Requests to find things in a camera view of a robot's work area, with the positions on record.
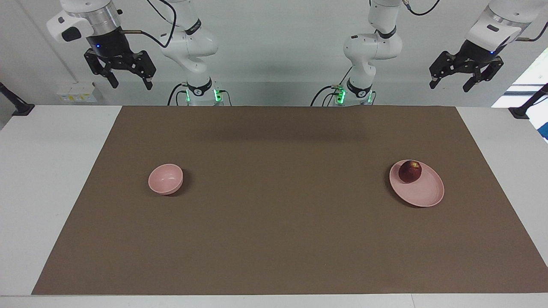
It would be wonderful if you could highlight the dark red apple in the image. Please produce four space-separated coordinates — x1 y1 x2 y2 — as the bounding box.
399 160 423 184

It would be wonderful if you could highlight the pink bowl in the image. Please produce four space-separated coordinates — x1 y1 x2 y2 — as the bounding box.
148 164 184 195

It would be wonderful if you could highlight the pink plate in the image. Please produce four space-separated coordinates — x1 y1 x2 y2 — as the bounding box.
389 160 445 207

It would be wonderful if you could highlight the black clamp stand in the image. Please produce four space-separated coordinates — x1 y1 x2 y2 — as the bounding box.
509 83 548 120
0 82 35 117

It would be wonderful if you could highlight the brown table mat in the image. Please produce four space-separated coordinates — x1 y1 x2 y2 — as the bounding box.
31 106 548 296

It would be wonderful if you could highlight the black base cable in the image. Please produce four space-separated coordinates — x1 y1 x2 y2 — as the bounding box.
311 85 344 107
167 83 189 107

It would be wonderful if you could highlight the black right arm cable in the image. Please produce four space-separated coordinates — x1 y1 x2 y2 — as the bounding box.
119 0 177 48

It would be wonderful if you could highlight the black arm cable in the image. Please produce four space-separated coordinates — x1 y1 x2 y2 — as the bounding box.
402 0 548 42
119 0 177 48

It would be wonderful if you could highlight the white wall socket box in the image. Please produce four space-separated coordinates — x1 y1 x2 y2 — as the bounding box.
57 82 98 104

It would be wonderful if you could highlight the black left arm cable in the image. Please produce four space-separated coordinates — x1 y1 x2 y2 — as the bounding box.
402 0 548 42

